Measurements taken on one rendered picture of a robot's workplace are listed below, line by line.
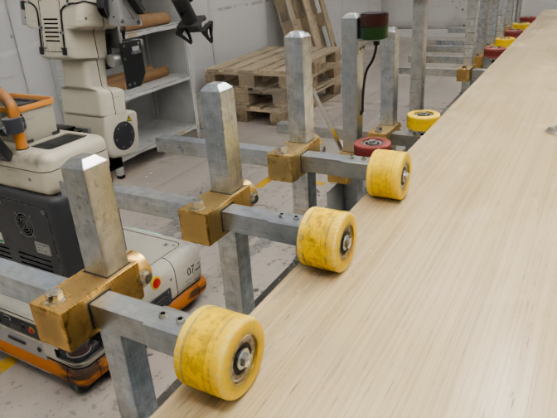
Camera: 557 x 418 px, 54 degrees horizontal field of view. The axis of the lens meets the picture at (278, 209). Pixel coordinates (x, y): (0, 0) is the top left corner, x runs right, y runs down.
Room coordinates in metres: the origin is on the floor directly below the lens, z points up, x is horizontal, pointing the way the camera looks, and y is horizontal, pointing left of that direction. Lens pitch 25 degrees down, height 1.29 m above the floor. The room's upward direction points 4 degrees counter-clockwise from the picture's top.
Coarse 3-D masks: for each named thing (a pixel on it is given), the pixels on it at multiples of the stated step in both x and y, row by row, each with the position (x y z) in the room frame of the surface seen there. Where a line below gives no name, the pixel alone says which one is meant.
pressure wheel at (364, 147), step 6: (366, 138) 1.17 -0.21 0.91; (372, 138) 1.16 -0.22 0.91; (378, 138) 1.16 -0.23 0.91; (354, 144) 1.13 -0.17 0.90; (360, 144) 1.12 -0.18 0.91; (366, 144) 1.13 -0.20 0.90; (372, 144) 1.13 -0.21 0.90; (378, 144) 1.12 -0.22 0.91; (384, 144) 1.11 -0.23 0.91; (390, 144) 1.12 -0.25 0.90; (354, 150) 1.13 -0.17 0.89; (360, 150) 1.11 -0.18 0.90; (366, 150) 1.10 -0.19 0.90; (372, 150) 1.10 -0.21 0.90; (366, 156) 1.10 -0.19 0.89
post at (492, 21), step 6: (492, 0) 2.70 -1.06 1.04; (498, 0) 2.69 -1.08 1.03; (492, 6) 2.70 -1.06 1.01; (498, 6) 2.71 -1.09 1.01; (492, 12) 2.69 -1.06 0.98; (492, 18) 2.69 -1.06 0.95; (492, 24) 2.69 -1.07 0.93; (492, 30) 2.69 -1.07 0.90; (492, 36) 2.69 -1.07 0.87; (492, 42) 2.69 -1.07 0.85; (486, 66) 2.70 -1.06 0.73
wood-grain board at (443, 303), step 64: (512, 64) 1.88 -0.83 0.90; (448, 128) 1.22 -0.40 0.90; (512, 128) 1.19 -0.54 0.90; (448, 192) 0.86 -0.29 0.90; (512, 192) 0.84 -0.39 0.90; (384, 256) 0.66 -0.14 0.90; (448, 256) 0.65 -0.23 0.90; (512, 256) 0.63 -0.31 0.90; (320, 320) 0.52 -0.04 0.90; (384, 320) 0.51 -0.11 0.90; (448, 320) 0.51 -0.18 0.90; (512, 320) 0.50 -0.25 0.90; (256, 384) 0.43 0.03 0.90; (320, 384) 0.42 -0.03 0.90; (384, 384) 0.41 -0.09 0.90; (448, 384) 0.41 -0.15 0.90; (512, 384) 0.40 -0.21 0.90
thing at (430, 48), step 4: (428, 48) 2.81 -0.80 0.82; (432, 48) 2.80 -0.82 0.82; (436, 48) 2.79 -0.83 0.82; (440, 48) 2.78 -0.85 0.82; (444, 48) 2.77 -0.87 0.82; (448, 48) 2.75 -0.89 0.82; (452, 48) 2.75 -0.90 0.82; (456, 48) 2.74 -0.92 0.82; (460, 48) 2.73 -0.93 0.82; (456, 52) 2.74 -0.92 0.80; (460, 52) 2.73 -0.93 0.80
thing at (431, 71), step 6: (402, 66) 2.38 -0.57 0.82; (408, 66) 2.38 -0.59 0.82; (402, 72) 2.36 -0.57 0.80; (408, 72) 2.35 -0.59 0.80; (426, 72) 2.31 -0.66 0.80; (432, 72) 2.30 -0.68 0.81; (438, 72) 2.28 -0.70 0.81; (444, 72) 2.27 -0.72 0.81; (450, 72) 2.26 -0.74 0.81; (456, 72) 2.25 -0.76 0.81; (474, 72) 2.21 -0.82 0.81; (480, 72) 2.20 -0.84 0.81
